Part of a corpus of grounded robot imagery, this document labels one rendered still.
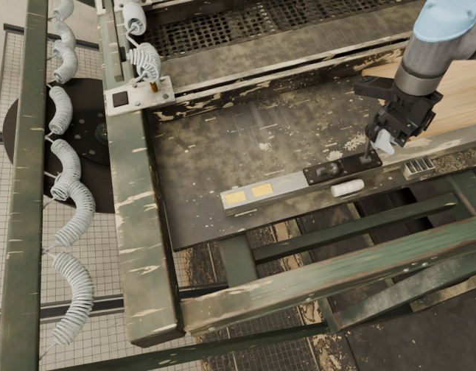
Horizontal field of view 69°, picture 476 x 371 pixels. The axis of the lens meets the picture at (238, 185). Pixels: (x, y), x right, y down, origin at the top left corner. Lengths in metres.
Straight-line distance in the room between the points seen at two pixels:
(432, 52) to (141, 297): 0.68
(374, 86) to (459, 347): 1.98
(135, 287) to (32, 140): 0.94
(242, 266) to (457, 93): 0.81
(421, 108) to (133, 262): 0.64
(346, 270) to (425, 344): 1.87
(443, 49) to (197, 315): 0.65
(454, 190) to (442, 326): 1.55
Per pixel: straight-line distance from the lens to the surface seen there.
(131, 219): 0.83
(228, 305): 0.77
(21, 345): 1.22
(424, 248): 0.88
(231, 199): 0.87
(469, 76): 1.32
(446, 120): 1.15
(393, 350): 2.80
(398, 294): 1.68
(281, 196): 0.89
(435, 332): 2.58
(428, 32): 0.63
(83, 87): 1.93
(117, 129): 1.00
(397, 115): 0.76
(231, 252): 0.90
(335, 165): 0.79
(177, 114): 1.09
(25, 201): 1.40
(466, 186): 1.11
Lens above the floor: 2.12
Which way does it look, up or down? 30 degrees down
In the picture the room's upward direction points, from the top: 88 degrees counter-clockwise
